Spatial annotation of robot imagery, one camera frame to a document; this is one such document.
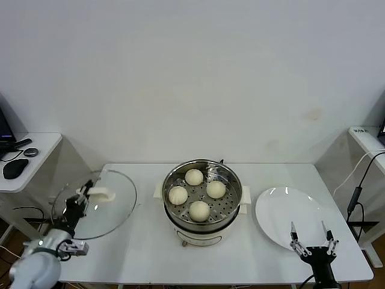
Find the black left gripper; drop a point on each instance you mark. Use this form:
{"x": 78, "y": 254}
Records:
{"x": 75, "y": 210}

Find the cream electric cooker pot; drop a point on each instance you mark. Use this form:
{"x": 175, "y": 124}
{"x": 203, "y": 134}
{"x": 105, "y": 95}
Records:
{"x": 198, "y": 239}

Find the black computer mouse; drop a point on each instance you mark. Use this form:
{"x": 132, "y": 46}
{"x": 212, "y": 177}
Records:
{"x": 15, "y": 168}

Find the black bar-shaped device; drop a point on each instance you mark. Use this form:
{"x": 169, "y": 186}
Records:
{"x": 22, "y": 142}

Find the white round plate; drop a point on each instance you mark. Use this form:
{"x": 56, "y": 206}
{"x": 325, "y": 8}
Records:
{"x": 285, "y": 204}

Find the perforated steel steamer basket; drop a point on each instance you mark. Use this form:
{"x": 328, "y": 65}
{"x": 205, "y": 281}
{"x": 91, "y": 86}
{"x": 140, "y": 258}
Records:
{"x": 231, "y": 183}

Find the white side desk with label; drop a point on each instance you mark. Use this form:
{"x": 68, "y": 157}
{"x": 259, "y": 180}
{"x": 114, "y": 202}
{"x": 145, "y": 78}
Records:
{"x": 365, "y": 141}

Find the white steamed baozi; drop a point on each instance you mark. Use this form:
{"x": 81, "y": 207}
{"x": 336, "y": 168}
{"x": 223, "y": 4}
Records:
{"x": 193, "y": 177}
{"x": 216, "y": 189}
{"x": 199, "y": 211}
{"x": 177, "y": 195}

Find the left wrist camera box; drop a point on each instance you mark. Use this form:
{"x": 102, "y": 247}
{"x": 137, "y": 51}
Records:
{"x": 75, "y": 246}

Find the white side desk with laptop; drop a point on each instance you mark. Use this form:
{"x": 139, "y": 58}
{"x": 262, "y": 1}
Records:
{"x": 42, "y": 144}

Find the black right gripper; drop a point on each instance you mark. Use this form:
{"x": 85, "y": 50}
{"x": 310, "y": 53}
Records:
{"x": 320, "y": 256}

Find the round grey disc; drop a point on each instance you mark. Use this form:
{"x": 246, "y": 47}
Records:
{"x": 31, "y": 152}

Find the dark laptop with purple screen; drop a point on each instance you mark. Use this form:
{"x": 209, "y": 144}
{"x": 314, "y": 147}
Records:
{"x": 3, "y": 129}

